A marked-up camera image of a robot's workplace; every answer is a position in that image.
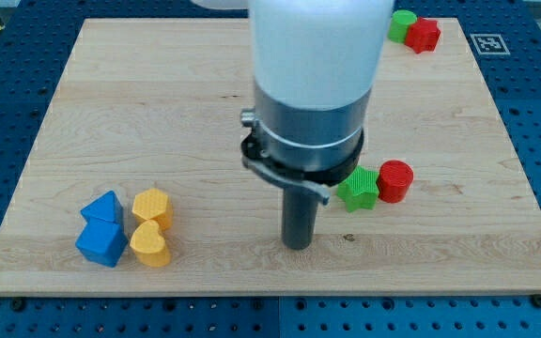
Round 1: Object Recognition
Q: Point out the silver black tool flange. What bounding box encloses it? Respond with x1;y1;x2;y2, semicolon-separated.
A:
240;84;371;205

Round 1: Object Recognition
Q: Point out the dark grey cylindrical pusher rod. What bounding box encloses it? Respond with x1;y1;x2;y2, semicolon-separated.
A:
281;181;319;250

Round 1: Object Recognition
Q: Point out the green star block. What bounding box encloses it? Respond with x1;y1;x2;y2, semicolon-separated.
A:
337;166;379;212

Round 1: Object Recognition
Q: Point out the red cylinder block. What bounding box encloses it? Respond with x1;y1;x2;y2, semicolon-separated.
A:
377;160;414;203

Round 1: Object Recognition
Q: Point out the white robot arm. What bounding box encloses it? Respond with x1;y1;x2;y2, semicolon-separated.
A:
199;0;394;250

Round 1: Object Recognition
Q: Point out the wooden board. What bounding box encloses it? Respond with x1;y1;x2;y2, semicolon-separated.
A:
0;18;541;298

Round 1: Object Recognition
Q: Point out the red star block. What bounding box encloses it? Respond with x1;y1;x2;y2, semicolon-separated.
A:
404;17;441;54

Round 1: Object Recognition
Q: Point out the yellow hexagon block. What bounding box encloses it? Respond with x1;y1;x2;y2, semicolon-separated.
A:
131;188;174;231

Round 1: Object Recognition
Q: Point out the green cylinder block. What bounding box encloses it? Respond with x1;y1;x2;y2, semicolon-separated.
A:
388;9;418;43

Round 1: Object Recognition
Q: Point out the yellow heart block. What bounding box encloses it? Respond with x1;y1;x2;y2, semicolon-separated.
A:
130;220;171;268

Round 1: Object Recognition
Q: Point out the blue triangle block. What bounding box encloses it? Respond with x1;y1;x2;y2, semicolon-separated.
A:
80;191;123;224

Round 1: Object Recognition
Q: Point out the blue cube block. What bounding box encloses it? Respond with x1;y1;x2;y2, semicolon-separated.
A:
75;219;128;268

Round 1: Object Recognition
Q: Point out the fiducial marker tag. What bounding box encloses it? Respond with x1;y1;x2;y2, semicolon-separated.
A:
471;33;510;55

